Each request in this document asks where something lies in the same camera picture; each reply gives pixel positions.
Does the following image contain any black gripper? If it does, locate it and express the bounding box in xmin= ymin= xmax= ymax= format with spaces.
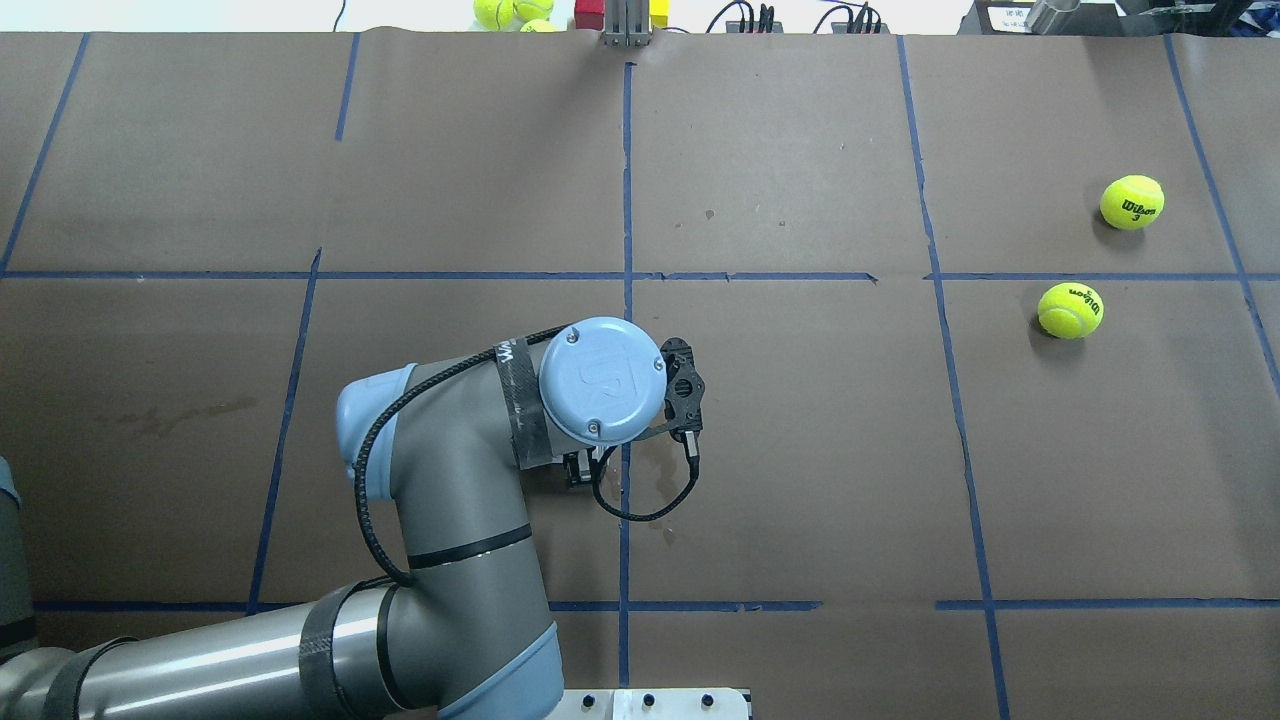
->
xmin=660 ymin=338 xmax=705 ymax=433

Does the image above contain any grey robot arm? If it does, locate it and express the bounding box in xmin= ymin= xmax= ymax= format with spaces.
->
xmin=3 ymin=316 xmax=705 ymax=719

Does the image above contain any spare yellow tennis ball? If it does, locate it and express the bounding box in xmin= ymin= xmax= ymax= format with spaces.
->
xmin=472 ymin=0 xmax=515 ymax=32

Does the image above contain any brown paper table cover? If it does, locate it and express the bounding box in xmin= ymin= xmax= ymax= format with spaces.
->
xmin=3 ymin=28 xmax=1277 ymax=719

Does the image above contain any yellow block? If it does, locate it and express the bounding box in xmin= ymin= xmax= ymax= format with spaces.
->
xmin=648 ymin=0 xmax=671 ymax=28

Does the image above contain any red block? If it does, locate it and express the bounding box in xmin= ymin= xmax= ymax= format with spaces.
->
xmin=573 ymin=0 xmax=605 ymax=31

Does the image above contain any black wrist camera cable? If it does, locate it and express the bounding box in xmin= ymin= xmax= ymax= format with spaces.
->
xmin=590 ymin=425 xmax=701 ymax=523

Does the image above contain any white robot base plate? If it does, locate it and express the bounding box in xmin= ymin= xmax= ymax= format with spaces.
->
xmin=547 ymin=687 xmax=754 ymax=719

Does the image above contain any aluminium frame post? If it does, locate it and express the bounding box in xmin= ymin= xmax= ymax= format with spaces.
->
xmin=602 ymin=0 xmax=653 ymax=47

